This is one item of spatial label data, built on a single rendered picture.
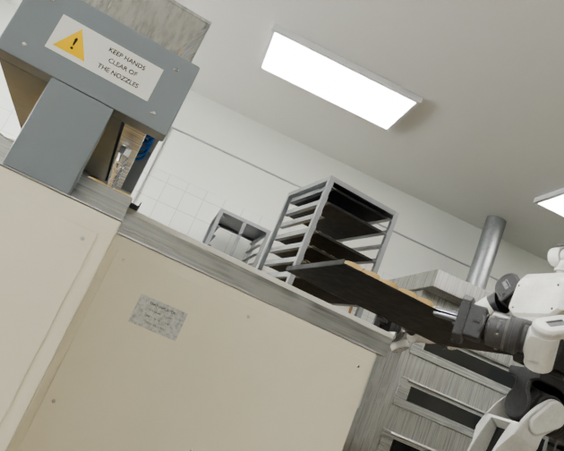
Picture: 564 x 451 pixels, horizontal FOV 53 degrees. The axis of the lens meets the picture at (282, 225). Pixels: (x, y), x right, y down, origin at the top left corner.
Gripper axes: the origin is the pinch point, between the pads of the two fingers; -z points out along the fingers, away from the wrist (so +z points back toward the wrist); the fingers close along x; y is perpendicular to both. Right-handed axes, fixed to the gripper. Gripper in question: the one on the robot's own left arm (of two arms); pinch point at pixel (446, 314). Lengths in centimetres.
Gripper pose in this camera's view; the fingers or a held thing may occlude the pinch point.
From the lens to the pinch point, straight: 150.9
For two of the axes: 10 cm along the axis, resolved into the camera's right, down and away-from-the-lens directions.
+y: -3.7, -3.9, -8.4
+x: 3.8, -8.9, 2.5
